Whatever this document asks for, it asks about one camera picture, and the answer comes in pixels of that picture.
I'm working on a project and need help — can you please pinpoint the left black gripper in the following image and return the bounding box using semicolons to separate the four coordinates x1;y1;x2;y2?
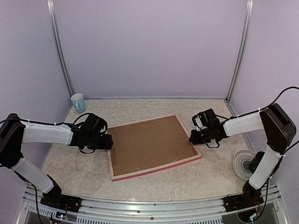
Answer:
86;133;113;149

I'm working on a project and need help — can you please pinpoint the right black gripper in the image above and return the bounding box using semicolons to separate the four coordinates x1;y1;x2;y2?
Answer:
190;127;213;145

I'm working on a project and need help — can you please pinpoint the brown cardboard backing board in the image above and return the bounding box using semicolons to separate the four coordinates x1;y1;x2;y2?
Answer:
107;116;199;176

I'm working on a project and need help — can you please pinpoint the pink wooden picture frame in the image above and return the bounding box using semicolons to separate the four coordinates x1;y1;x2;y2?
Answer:
106;114;202;182

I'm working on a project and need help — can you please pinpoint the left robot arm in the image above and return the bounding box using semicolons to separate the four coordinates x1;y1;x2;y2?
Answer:
0;113;114;208

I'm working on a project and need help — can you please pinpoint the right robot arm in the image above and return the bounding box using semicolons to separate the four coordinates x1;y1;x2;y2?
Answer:
189;103;297;190

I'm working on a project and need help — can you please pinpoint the light blue mug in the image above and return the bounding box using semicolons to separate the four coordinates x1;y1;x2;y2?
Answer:
71;93;86;113

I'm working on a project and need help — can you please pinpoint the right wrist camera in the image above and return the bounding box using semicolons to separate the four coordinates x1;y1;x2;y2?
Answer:
192;115;206;130

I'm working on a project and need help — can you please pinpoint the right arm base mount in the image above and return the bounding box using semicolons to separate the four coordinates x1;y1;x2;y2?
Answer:
223;181;264;212

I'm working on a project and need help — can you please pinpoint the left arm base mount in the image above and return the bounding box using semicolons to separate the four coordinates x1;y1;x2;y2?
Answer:
41;185;82;213

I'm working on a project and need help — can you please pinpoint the front aluminium rail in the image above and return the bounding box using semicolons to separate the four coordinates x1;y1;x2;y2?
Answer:
16;185;289;224

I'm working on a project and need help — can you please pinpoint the right aluminium corner post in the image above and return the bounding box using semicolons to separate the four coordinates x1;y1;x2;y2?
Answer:
226;0;254;104

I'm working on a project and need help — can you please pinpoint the aluminium corner post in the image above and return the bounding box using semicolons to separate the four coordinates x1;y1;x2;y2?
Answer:
47;0;74;97
226;0;254;104

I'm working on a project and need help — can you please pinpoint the left aluminium corner post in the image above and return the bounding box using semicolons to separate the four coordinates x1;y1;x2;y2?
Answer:
47;0;74;97

